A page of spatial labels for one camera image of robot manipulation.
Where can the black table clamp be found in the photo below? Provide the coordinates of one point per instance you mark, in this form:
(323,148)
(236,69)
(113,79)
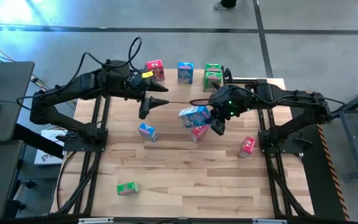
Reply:
(227,73)

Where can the black metal beam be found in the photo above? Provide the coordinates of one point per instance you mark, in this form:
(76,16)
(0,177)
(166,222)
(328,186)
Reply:
(39,143)

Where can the green Apple Jacks cereal box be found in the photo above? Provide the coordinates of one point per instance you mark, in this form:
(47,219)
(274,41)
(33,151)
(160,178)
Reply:
(211,80)
(213,67)
(127,188)

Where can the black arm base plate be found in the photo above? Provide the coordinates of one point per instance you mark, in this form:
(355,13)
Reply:
(291,148)
(73,145)

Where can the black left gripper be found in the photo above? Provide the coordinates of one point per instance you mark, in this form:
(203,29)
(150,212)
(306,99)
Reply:
(138,87)

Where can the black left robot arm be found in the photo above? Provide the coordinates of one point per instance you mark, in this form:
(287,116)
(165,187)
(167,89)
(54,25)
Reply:
(73,88)

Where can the white box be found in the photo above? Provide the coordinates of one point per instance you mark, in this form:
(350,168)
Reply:
(47,155)

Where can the black mat striped edge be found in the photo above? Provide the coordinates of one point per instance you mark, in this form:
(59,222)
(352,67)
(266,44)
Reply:
(319,186)

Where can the silver metal bracket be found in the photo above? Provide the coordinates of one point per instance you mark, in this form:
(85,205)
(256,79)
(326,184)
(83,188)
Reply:
(95,220)
(269,221)

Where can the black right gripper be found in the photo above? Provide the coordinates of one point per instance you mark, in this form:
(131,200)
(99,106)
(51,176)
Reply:
(230,101)

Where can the black aluminium table frame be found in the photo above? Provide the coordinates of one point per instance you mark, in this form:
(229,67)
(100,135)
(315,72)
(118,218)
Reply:
(107,113)

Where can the blue Rice Krispies cereal box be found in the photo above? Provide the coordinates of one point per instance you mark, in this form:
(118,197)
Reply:
(185,73)
(194,116)
(148,131)

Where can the wooden shelf black metal legs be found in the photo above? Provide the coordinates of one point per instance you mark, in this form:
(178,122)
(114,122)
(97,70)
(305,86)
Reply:
(172,90)

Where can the person's foot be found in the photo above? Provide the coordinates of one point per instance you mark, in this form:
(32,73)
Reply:
(227,3)

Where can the red Froot Loops cereal box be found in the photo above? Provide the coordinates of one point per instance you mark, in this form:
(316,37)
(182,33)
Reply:
(155,66)
(199,134)
(247,145)

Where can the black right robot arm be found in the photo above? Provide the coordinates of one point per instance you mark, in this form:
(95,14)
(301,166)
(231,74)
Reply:
(291,98)

